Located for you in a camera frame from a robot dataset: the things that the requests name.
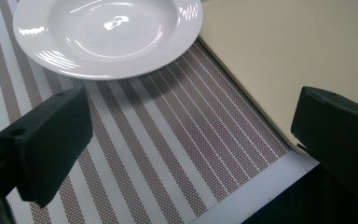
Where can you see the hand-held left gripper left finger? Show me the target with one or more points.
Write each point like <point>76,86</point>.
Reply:
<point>46,140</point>

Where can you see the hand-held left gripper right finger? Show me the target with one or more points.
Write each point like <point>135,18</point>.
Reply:
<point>338,143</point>

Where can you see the cream cutting board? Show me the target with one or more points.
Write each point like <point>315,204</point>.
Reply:
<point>292,56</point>

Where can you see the striped woven placemat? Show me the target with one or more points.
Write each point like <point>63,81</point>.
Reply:
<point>167,140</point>

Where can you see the white ceramic plate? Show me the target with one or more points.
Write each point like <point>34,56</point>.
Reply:
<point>107,34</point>

